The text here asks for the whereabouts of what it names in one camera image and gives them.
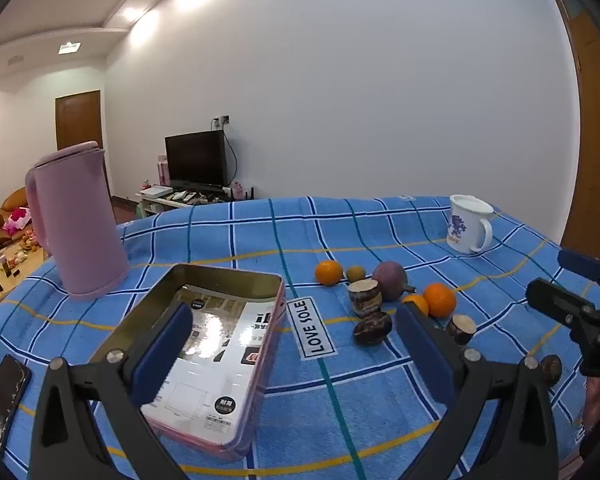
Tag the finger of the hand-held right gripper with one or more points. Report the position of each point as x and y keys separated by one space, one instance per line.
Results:
x=577 y=263
x=555 y=300

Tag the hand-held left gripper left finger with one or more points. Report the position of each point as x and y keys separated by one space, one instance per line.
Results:
x=162 y=360

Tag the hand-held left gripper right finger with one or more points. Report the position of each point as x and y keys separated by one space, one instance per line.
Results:
x=425 y=355

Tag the sugarcane piece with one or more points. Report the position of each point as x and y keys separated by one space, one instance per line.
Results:
x=461 y=329
x=364 y=301

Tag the orange mandarin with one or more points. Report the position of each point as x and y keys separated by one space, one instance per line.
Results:
x=420 y=302
x=440 y=300
x=328 y=272

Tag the dark round fruit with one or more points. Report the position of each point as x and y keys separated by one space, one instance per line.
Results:
x=551 y=370

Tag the dark brown passion fruit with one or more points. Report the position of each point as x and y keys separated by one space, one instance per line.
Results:
x=372 y=329

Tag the purple round beet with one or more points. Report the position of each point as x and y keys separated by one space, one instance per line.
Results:
x=390 y=280

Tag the rectangular metal tin box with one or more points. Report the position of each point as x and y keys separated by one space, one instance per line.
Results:
x=220 y=280

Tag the small brown round fruit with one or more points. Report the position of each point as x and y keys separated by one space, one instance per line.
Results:
x=355 y=273

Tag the white printed mug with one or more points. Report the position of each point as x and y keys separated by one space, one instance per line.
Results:
x=462 y=230

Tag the white television stand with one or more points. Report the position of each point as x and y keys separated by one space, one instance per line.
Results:
x=152 y=206

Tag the black smartphone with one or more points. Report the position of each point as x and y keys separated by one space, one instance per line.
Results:
x=5 y=395

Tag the blue plaid blanket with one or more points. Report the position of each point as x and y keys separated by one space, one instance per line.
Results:
x=260 y=230

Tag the pink electric kettle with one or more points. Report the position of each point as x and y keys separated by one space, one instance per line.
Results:
x=80 y=220

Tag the white set-top box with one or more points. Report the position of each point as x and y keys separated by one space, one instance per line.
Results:
x=156 y=191

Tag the wooden coffee table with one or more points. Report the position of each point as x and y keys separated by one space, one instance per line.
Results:
x=10 y=285

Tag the pink flower decoration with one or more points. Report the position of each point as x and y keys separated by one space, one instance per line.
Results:
x=237 y=190

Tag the pink box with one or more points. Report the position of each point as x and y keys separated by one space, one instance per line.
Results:
x=163 y=170

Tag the pink floral pillow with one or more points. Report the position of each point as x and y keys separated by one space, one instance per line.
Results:
x=17 y=221

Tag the black television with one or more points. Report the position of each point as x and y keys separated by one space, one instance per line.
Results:
x=195 y=157

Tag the orange-brown sofa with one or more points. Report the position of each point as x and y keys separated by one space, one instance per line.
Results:
x=10 y=202

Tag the brown wooden door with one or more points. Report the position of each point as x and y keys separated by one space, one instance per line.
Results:
x=77 y=120

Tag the rectangular ceiling light fixture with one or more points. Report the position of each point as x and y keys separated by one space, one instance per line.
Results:
x=69 y=47

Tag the ceiling vent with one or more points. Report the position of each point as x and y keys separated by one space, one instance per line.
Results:
x=16 y=60

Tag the wall power socket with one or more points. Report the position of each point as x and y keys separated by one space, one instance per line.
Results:
x=221 y=121

